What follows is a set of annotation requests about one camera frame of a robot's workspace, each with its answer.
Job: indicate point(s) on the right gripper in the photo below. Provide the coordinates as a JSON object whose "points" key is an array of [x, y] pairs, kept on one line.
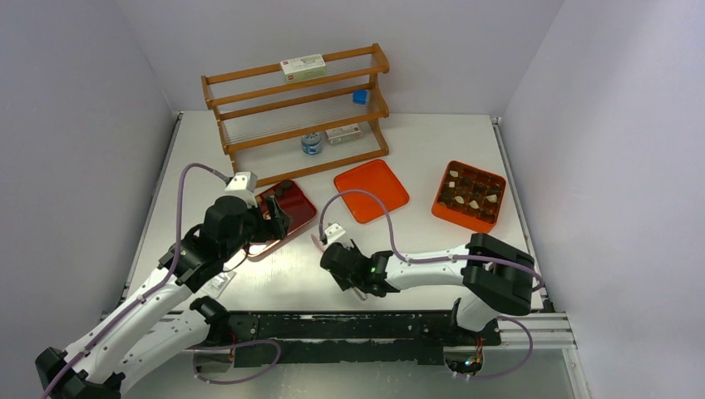
{"points": [[344, 283]]}

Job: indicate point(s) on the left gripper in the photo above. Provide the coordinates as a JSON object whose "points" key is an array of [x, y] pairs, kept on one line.
{"points": [[269, 229]]}

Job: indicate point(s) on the dark red tray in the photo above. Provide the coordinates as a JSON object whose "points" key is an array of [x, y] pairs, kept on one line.
{"points": [[296, 204]]}

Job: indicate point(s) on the pink tongs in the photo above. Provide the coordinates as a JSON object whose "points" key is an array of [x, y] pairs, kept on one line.
{"points": [[321, 248]]}

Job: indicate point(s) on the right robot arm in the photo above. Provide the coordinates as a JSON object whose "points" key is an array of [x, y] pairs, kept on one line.
{"points": [[500, 279]]}

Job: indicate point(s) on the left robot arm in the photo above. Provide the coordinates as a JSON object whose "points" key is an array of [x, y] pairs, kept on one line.
{"points": [[133, 340]]}

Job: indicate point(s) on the blue lidded jar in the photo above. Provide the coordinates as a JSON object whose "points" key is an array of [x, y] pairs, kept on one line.
{"points": [[311, 143]]}

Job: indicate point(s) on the wooden three-tier shelf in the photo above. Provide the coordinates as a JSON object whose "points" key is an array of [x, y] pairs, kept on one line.
{"points": [[260, 118]]}

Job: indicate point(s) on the clear plastic bag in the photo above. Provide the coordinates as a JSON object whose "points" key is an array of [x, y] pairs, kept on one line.
{"points": [[217, 285]]}

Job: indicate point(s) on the orange box lid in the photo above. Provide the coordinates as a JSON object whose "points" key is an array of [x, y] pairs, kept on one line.
{"points": [[377, 178]]}

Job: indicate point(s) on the white red small box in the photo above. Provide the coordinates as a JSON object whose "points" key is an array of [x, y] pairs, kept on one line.
{"points": [[343, 134]]}

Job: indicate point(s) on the orange compartment box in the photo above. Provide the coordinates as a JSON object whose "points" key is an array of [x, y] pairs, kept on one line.
{"points": [[469, 197]]}

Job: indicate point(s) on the blue cube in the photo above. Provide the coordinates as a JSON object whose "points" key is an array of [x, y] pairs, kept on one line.
{"points": [[361, 97]]}

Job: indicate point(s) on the white green box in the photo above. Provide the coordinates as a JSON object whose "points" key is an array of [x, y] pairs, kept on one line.
{"points": [[303, 68]]}

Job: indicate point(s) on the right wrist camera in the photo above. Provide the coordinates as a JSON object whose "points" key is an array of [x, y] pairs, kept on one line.
{"points": [[334, 233]]}

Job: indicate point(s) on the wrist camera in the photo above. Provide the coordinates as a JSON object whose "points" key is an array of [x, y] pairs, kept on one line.
{"points": [[334, 233], [242, 186]]}

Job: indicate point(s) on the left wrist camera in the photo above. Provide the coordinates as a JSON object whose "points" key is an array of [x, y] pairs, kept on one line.
{"points": [[242, 186]]}

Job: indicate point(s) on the black base frame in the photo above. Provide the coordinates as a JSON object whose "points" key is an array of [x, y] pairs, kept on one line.
{"points": [[310, 338]]}

